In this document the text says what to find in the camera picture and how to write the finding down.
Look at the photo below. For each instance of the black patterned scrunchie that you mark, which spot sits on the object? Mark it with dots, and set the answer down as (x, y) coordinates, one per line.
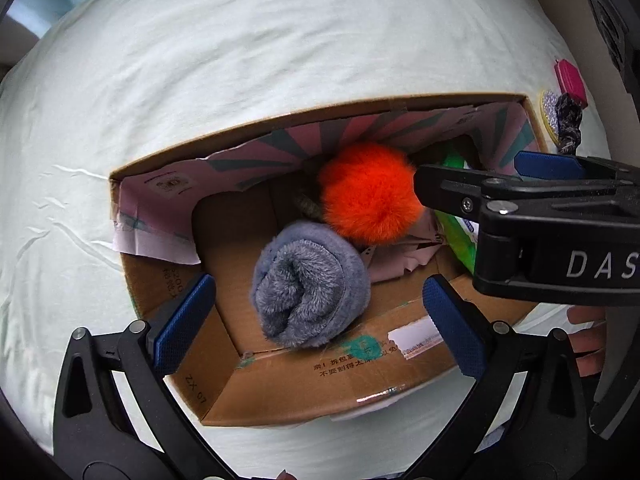
(569, 118)

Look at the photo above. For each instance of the green wet wipes pack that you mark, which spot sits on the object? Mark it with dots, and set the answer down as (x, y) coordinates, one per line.
(460, 234)

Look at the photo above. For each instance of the right hand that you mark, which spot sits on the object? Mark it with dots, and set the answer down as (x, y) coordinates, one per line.
(589, 343)

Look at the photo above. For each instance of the grey fluffy rolled sock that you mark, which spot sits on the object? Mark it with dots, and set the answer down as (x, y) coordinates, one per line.
(309, 285)

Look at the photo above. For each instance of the yellow silver round sponge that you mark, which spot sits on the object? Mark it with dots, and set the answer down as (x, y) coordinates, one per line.
(547, 101)

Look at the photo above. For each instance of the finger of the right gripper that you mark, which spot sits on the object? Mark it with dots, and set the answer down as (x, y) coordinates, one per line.
(550, 166)

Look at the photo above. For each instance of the orange fluffy plush ball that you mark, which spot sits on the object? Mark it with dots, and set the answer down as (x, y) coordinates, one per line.
(366, 194)

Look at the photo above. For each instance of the cardboard box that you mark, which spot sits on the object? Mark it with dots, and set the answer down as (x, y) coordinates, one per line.
(211, 205)

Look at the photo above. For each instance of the magenta zip pouch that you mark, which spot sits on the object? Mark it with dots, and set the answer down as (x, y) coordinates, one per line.
(570, 81)

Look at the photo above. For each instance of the pale green bed sheet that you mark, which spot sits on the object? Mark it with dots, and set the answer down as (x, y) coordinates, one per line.
(117, 80)

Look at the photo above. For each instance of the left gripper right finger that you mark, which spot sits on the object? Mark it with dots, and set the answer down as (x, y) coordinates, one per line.
(524, 417)

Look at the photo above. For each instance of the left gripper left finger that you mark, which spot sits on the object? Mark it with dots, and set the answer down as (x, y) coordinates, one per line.
(114, 417)

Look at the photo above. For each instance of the pink cloth in box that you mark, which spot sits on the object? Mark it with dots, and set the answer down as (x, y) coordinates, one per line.
(387, 262)

